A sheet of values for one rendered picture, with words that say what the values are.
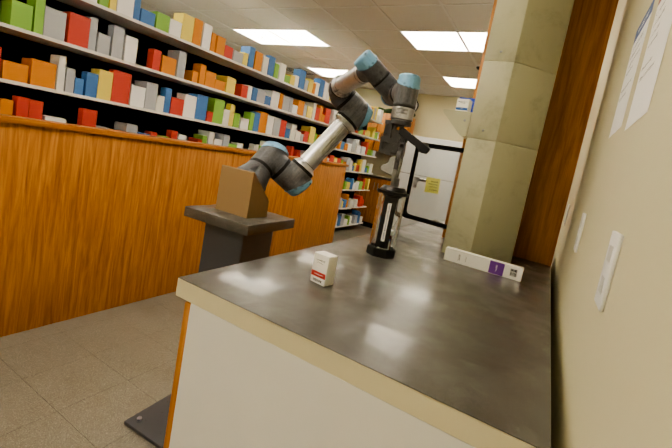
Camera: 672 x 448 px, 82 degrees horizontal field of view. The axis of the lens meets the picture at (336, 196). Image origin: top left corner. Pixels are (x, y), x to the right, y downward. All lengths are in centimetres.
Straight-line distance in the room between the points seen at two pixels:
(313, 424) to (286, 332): 16
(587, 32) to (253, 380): 185
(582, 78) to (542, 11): 40
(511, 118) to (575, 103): 42
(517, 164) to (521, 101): 24
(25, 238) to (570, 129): 270
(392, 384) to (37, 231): 222
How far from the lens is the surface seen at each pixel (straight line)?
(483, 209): 161
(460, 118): 164
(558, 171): 196
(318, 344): 69
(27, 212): 255
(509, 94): 164
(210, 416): 91
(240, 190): 157
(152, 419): 203
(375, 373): 65
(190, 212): 162
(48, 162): 253
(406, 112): 130
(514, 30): 170
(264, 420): 82
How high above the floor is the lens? 125
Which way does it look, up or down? 6 degrees down
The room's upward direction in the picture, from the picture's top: 11 degrees clockwise
